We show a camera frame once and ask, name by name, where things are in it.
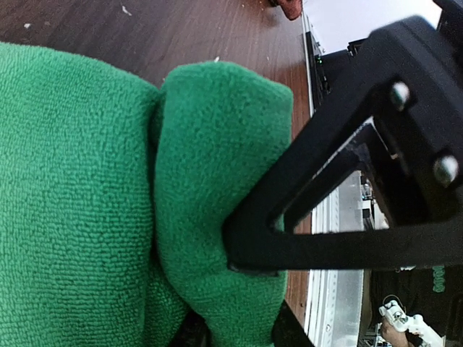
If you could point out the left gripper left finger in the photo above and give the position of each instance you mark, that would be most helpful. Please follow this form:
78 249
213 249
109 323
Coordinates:
193 332

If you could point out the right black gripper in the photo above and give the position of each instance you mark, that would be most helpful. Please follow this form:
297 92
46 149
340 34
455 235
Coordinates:
420 70

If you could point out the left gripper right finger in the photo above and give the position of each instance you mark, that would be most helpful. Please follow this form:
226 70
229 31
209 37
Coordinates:
287 330

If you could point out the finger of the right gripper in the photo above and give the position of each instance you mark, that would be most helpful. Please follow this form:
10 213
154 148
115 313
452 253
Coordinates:
340 138

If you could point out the green towel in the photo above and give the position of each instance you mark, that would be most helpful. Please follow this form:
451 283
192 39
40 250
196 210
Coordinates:
113 194

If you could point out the person hand in background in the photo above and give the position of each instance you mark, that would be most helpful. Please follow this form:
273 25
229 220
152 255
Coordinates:
392 336

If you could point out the white handheld device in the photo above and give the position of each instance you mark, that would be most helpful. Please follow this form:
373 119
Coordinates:
415 324

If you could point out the brown towel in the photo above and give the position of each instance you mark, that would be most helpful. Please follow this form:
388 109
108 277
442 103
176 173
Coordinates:
292 9

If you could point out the aluminium front rail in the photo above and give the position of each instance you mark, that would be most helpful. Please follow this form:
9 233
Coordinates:
332 315

